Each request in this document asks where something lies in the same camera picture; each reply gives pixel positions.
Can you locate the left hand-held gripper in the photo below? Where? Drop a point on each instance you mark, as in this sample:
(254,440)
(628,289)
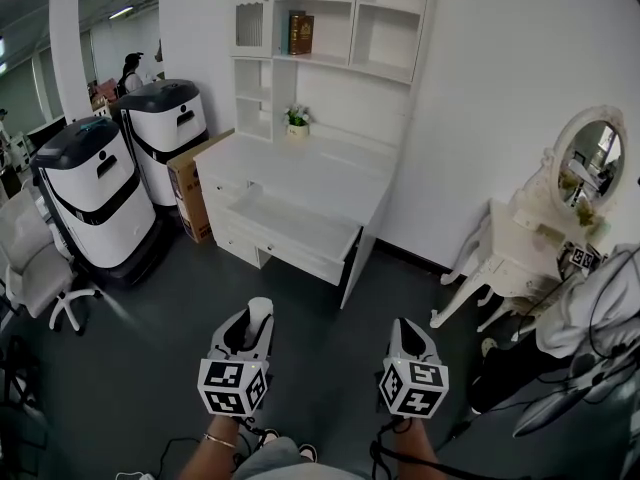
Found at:
(230,388)

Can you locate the brown hardcover book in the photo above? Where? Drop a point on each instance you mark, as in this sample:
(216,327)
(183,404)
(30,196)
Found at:
(302,35)

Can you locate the patterned black and white block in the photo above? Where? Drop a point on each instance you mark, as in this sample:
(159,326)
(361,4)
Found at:
(582,259)

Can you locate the white office chair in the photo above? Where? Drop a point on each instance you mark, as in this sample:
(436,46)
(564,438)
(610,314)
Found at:
(35,268)

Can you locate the white and black service robot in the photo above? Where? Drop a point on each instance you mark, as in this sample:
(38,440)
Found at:
(100,203)
(170,133)

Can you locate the person's left forearm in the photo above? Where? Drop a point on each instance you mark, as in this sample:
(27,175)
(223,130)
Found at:
(210,460)

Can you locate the white carved vanity table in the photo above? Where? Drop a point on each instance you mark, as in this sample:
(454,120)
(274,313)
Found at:
(515,253)

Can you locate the person's left shoe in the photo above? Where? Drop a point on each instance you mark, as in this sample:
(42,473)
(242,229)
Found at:
(270,435)

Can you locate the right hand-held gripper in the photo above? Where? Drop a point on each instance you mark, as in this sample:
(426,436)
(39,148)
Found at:
(415,388)

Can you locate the ceiling strip light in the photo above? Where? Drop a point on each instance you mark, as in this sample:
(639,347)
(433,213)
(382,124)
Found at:
(121,12)

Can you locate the white ribbed glass cabinet door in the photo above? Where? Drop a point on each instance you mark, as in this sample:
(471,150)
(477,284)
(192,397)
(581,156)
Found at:
(250,13)

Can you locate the grey shorts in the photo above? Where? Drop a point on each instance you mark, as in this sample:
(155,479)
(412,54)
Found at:
(280,463)

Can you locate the person's shoe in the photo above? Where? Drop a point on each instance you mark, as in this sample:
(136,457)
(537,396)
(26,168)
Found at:
(308,453)
(270,435)

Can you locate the brown cardboard box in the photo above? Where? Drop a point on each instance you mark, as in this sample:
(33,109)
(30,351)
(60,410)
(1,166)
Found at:
(192,193)

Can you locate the person's right shoe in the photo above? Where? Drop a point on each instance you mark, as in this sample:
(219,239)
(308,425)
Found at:
(308,453)

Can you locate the small potted flower plant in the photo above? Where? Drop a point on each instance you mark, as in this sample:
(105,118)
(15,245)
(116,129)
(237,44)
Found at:
(297,120)

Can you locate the grey cloth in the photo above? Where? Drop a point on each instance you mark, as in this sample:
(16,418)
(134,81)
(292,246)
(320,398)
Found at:
(590,308)

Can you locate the person's right forearm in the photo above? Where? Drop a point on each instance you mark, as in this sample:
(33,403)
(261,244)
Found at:
(417,448)

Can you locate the wide white desk drawer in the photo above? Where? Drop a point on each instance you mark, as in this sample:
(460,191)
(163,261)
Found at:
(295,218)

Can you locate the white desk with hutch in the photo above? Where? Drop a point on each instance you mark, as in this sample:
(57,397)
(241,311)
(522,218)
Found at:
(310,168)

